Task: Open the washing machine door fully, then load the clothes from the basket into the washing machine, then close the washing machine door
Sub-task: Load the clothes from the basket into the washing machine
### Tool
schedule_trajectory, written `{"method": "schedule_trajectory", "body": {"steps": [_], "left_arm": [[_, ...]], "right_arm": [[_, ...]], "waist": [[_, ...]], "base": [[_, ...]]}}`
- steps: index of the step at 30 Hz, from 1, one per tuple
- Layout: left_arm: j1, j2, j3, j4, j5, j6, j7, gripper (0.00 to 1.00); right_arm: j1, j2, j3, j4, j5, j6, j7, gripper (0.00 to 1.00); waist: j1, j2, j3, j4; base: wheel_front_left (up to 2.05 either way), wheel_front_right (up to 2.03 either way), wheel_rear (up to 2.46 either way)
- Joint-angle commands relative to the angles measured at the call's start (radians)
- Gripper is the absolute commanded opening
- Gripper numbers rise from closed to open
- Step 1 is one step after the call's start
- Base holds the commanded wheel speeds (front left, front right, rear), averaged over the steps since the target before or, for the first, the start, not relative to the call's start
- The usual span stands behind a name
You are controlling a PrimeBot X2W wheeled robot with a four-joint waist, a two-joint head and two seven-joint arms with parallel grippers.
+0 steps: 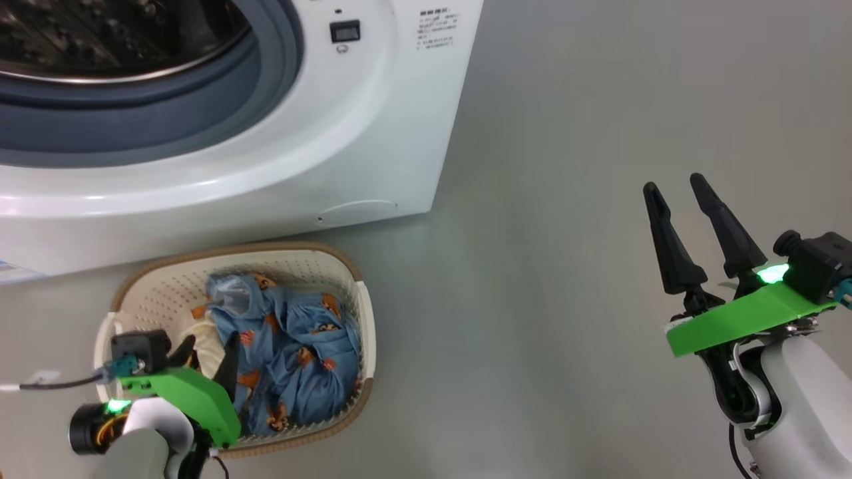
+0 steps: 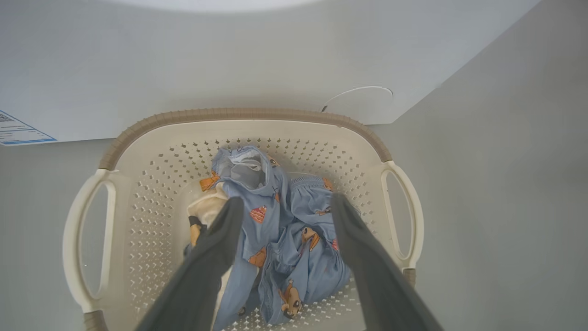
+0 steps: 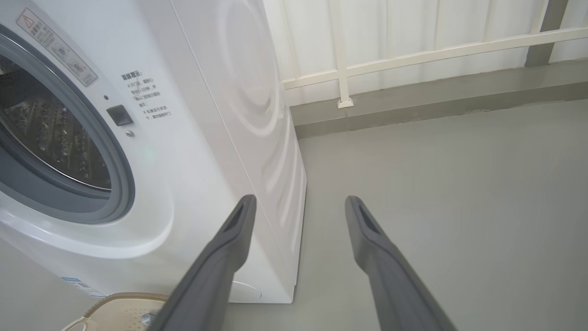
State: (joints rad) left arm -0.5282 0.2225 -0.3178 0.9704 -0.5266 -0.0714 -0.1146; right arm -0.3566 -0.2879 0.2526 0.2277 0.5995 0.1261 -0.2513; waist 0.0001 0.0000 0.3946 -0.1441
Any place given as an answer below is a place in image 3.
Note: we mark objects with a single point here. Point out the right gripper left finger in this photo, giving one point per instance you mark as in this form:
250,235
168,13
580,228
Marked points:
216,276

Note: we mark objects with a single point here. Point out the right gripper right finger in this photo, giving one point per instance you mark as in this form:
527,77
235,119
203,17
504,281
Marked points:
390,285

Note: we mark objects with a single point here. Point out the blue cartoon print garment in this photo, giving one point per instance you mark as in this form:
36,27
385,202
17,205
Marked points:
148,319

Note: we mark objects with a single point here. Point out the cream perforated laundry basket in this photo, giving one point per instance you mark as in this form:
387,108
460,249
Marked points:
119,312

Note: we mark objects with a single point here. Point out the grey rubber door seal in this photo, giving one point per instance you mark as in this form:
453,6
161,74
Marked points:
117,184

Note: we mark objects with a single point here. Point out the white front-load washing machine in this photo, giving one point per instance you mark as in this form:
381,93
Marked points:
206,115

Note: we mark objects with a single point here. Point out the round white filter cover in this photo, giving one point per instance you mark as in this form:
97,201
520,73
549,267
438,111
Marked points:
248,292

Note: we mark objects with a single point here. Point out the perforated steel washer drum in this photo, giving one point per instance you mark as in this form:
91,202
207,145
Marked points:
50,133

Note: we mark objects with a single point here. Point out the white metal railing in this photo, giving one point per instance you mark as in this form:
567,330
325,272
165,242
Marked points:
413,58

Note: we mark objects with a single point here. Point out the grey vertical wall post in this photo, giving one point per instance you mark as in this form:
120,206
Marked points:
546,27

